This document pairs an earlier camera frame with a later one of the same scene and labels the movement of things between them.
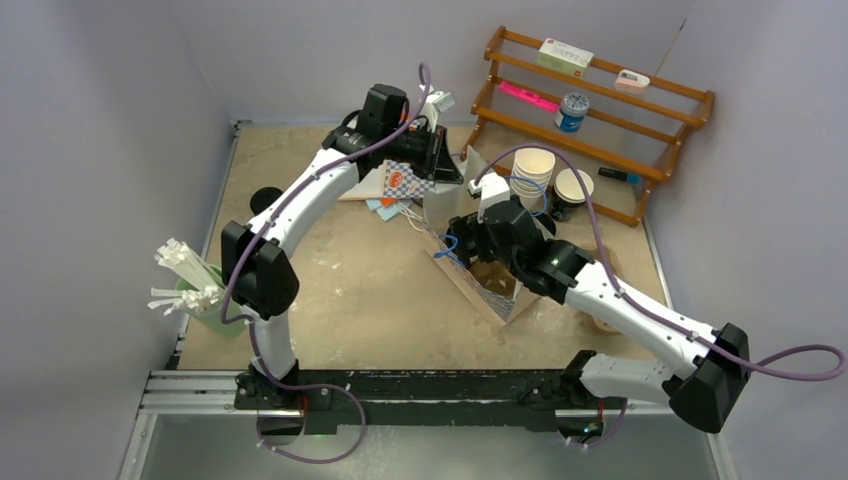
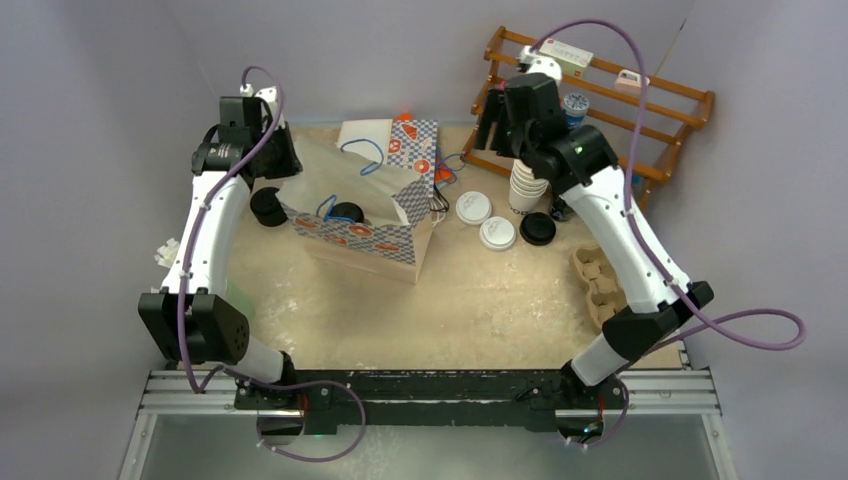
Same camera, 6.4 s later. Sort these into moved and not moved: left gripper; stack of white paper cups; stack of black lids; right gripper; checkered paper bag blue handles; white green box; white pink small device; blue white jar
Moved: checkered paper bag blue handles; left gripper; right gripper
Not moved: white pink small device; blue white jar; stack of white paper cups; white green box; stack of black lids
